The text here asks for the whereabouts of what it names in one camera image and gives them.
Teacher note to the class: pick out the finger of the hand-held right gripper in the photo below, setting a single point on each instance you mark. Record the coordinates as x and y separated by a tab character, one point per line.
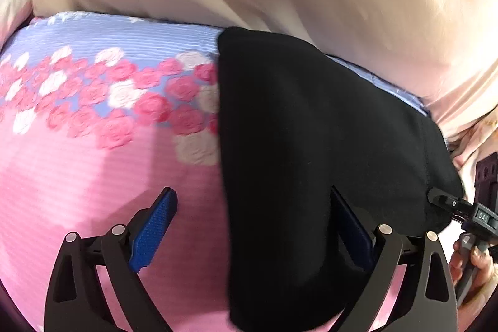
443	198

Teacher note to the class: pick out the pink and blue floral blanket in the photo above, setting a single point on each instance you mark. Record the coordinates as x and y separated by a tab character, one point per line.
77	161

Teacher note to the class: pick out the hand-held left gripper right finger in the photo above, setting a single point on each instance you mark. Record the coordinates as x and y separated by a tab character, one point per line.
352	231

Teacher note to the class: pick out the person's right hand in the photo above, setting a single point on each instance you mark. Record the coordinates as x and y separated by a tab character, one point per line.
482	269

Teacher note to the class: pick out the black pants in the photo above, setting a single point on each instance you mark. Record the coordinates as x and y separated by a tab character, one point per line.
291	122

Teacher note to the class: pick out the white and pink printed pillow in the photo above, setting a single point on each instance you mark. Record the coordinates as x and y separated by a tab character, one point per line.
13	11

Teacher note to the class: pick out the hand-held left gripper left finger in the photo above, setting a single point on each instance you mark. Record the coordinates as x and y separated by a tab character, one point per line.
153	231

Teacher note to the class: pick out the pale pink printed cloth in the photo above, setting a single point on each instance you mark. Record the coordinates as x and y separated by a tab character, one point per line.
472	145

